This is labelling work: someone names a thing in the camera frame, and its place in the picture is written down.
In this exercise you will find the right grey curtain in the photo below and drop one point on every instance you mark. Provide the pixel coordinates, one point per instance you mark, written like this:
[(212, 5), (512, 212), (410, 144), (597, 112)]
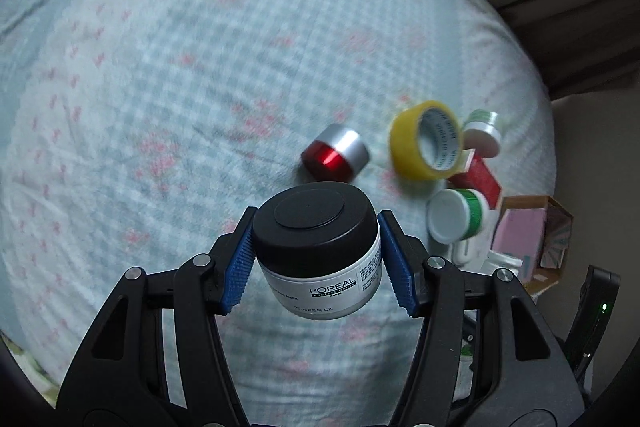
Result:
[(578, 46)]

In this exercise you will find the red silver small jar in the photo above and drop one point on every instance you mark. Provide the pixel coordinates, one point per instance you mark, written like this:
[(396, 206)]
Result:
[(337, 154)]

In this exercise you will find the green lid white cream jar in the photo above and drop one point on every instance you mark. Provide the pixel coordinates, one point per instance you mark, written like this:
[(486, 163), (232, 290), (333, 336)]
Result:
[(482, 131)]

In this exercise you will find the green band white jar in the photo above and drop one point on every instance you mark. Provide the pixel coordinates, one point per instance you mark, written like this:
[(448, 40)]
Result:
[(456, 214)]

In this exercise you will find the open cardboard box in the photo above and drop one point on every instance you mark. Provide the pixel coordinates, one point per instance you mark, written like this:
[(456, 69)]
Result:
[(537, 229)]

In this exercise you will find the floral checked bed sheet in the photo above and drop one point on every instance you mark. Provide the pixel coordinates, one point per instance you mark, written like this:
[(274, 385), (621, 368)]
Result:
[(135, 132)]

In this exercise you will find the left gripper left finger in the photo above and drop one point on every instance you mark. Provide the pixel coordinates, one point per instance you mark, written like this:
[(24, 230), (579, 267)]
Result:
[(153, 355)]

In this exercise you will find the yellow packing tape roll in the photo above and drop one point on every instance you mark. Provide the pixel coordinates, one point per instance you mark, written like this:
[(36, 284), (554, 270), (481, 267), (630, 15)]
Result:
[(425, 142)]

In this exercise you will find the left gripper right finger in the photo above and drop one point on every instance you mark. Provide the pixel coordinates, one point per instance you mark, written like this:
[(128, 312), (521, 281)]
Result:
[(432, 289)]

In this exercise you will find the red cosmetic box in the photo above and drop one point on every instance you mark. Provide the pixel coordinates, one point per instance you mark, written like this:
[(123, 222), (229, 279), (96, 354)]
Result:
[(474, 174)]

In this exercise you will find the black lid L'Oreal jar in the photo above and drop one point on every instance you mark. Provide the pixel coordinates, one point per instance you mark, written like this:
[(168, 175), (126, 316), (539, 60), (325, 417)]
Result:
[(319, 247)]

